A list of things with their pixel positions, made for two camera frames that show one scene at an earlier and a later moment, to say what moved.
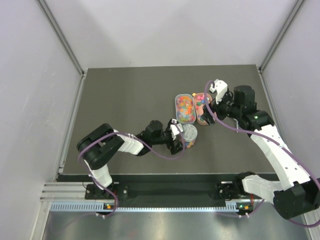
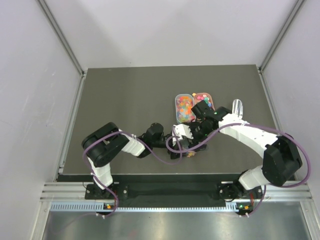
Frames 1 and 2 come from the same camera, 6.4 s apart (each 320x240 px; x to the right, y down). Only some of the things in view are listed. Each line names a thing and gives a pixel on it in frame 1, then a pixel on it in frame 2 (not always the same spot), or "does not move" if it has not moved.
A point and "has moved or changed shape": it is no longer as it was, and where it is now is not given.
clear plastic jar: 190,135 has moved or changed shape
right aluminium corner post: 295,12 does not move
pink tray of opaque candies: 199,102 does not move
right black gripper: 207,116 -> 195,140
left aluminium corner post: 52,18 does not move
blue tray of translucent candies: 185,108 does not move
